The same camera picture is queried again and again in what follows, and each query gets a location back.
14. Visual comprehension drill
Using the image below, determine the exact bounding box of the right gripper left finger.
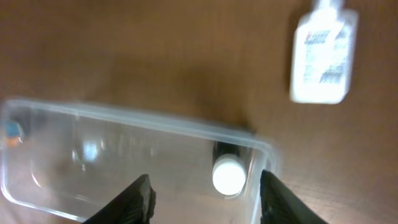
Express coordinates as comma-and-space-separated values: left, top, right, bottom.
83, 174, 155, 224

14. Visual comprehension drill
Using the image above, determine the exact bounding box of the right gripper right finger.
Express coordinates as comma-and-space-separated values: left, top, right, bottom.
260, 170, 327, 224

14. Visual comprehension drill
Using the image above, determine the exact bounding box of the dark bottle white cap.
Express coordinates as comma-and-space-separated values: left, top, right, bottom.
211, 141, 247, 198

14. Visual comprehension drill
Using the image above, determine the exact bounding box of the white spray bottle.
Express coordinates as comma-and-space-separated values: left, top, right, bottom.
289, 0, 359, 105

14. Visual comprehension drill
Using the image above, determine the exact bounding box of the clear plastic container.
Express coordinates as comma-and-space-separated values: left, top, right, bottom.
1, 99, 280, 223

